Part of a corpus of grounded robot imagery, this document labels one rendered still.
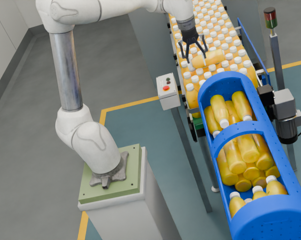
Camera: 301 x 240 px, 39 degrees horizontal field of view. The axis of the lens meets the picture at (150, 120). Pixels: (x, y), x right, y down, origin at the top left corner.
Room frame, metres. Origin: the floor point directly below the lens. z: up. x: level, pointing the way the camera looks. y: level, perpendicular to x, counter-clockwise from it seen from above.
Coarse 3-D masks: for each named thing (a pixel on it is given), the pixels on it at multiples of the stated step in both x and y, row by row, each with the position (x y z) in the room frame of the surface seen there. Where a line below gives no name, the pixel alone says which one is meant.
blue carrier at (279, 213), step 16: (208, 80) 1.71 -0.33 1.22; (224, 80) 1.71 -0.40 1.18; (240, 80) 1.70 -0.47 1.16; (208, 96) 1.72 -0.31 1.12; (224, 96) 1.71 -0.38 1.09; (256, 96) 1.52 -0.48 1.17; (256, 112) 1.37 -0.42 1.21; (240, 128) 1.28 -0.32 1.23; (256, 128) 1.26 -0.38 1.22; (272, 128) 1.31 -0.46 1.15; (224, 144) 1.27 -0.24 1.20; (272, 144) 1.17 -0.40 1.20; (288, 160) 1.12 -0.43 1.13; (288, 176) 1.00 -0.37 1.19; (224, 192) 1.09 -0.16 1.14; (240, 192) 1.20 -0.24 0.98; (288, 192) 0.93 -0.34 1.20; (224, 208) 1.05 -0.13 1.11; (256, 208) 0.90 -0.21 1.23; (272, 208) 0.87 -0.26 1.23; (288, 208) 0.86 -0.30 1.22; (240, 224) 0.89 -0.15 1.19; (256, 224) 0.87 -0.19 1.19; (272, 224) 0.86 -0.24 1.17; (288, 224) 0.85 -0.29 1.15
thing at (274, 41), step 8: (272, 40) 2.06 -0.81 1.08; (272, 48) 2.06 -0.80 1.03; (272, 56) 2.09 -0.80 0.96; (280, 56) 2.06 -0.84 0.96; (280, 64) 2.06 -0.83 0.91; (280, 72) 2.06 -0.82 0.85; (280, 80) 2.06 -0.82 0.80; (280, 88) 2.06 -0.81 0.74; (288, 144) 2.06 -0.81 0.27; (288, 152) 2.08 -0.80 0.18; (296, 168) 2.06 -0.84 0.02
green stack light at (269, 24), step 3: (276, 18) 2.06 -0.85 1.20; (267, 21) 2.06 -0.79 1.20; (270, 21) 2.05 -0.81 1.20; (273, 21) 2.05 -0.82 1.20; (276, 21) 2.05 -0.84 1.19; (267, 24) 2.07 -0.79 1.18; (270, 24) 2.05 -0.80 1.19; (273, 24) 2.05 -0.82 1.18; (276, 24) 2.05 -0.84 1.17; (267, 27) 2.07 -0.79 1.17; (270, 27) 2.06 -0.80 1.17; (273, 27) 2.05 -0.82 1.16
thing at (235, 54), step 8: (192, 0) 3.03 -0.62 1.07; (200, 0) 2.96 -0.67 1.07; (208, 0) 2.91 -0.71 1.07; (208, 8) 2.77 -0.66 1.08; (176, 24) 2.75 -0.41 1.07; (200, 24) 2.61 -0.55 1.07; (216, 24) 2.52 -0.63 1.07; (224, 24) 2.47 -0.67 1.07; (176, 32) 2.63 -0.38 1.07; (200, 32) 2.49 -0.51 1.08; (216, 32) 2.41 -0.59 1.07; (176, 40) 2.51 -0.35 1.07; (200, 40) 2.37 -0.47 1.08; (224, 40) 2.28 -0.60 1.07; (232, 40) 2.22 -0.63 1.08; (176, 48) 2.52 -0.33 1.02; (208, 48) 2.24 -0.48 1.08; (216, 48) 2.23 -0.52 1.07; (240, 48) 2.14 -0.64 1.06; (192, 56) 2.25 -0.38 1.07; (224, 56) 2.10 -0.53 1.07; (184, 72) 2.13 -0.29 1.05
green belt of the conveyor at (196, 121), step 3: (264, 108) 1.78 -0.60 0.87; (192, 117) 1.90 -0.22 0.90; (195, 120) 1.87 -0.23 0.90; (198, 120) 1.86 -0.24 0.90; (201, 120) 1.85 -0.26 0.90; (195, 123) 1.85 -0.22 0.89; (198, 123) 1.85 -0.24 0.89; (201, 123) 1.85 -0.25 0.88; (195, 126) 1.84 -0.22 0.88; (198, 126) 1.84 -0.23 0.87; (201, 126) 1.84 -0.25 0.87; (198, 129) 1.85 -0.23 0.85
